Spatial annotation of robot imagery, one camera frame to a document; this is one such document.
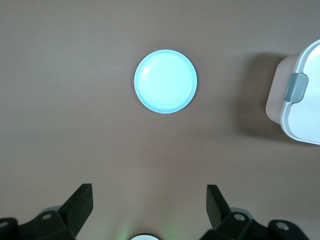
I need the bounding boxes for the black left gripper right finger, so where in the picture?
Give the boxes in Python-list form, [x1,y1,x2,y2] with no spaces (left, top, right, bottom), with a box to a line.
[199,184,312,240]

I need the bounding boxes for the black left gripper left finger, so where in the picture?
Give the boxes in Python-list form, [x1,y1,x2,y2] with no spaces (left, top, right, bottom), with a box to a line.
[0,183,95,240]

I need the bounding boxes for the white lidded storage box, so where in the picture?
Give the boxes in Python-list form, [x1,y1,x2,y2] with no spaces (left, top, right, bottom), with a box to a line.
[265,38,320,146]

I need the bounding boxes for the grey box lid latch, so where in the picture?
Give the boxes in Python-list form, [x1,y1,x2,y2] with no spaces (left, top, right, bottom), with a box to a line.
[284,72,308,104]

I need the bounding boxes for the light blue round plate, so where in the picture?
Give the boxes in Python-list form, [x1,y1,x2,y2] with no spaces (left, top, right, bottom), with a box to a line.
[133,49,198,115]

